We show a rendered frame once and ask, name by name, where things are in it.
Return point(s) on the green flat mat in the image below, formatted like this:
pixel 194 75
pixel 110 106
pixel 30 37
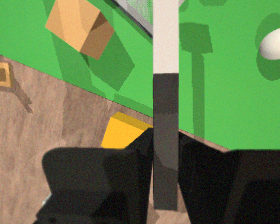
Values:
pixel 228 93

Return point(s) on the tan cube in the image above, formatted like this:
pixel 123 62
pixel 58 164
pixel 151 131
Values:
pixel 81 25

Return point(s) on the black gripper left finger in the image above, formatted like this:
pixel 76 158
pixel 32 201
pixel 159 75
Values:
pixel 126 170

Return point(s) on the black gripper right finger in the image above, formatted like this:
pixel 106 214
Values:
pixel 212 182

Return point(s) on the white ball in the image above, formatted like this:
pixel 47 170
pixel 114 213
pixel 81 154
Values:
pixel 270 46

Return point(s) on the yellow block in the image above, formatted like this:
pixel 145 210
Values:
pixel 122 130

